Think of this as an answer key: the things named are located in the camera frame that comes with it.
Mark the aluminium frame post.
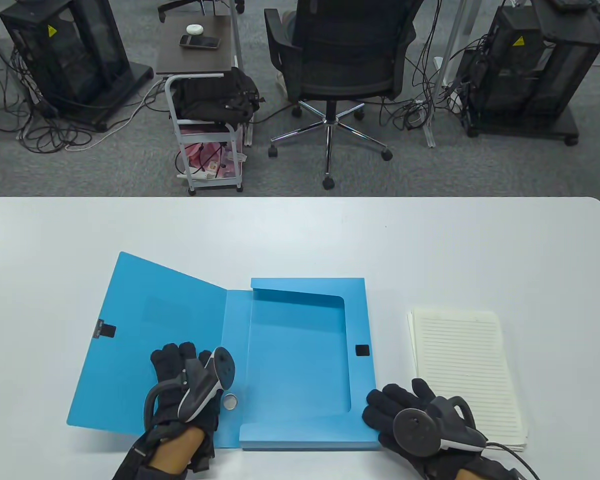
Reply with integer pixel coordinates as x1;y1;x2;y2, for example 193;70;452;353
422;0;470;149

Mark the black smartphone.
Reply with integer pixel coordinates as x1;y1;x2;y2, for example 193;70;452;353
179;34;221;50

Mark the pink plastic bag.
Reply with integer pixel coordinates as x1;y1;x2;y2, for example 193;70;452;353
180;141;244;180

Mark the black bag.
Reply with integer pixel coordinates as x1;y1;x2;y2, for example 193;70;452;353
172;66;262;125

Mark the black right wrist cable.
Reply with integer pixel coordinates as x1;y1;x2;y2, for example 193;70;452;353
485;440;544;480

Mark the person's right forearm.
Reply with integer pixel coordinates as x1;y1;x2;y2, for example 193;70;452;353
420;452;528;480

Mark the person's left hand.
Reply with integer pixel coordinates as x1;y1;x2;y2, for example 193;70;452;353
147;341;222;437

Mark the black mesh office chair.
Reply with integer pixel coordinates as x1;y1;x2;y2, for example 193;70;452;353
263;0;426;191

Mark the stack of lined papers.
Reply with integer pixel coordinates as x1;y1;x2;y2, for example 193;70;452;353
406;307;529;452

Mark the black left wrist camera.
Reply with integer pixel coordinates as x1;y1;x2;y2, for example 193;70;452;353
187;431;216;474

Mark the tangle of floor cables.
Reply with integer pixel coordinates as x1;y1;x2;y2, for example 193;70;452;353
380;0;473;132
0;30;167;154

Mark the black chair base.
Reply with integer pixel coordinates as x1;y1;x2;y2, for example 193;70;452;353
158;0;246;22

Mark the person's right hand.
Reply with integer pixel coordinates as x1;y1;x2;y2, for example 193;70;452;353
362;378;487;474

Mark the person's left forearm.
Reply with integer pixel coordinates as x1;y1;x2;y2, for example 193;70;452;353
112;427;216;480

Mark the black equipment cabinet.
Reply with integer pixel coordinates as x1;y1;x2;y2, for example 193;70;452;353
0;0;155;133
459;0;600;147

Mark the brown side table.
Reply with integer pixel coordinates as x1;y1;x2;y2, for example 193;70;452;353
156;0;254;148

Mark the black white controller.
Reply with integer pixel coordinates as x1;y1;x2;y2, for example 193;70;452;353
144;346;237;435
393;396;489;457

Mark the white rolling cart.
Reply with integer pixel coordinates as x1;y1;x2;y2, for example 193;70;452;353
165;75;246;196

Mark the blue file box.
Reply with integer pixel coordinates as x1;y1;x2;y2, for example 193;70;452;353
66;251;382;451

